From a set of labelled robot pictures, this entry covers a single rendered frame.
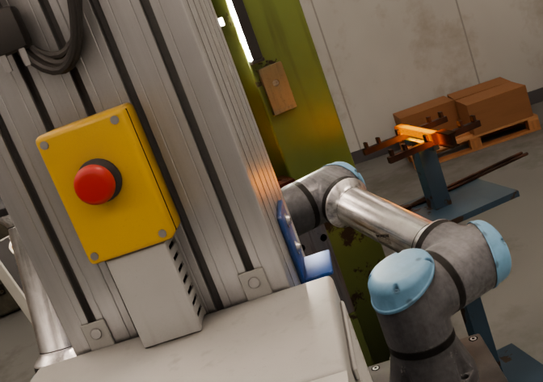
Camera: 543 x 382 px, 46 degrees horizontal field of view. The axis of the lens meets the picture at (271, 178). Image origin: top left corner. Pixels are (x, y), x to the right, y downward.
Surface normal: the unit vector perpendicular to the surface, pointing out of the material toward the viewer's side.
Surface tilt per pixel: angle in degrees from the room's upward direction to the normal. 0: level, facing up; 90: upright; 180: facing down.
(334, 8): 90
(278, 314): 0
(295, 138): 90
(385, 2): 90
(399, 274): 7
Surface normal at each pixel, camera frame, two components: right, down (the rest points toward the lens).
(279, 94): 0.33, 0.11
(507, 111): 0.00, 0.24
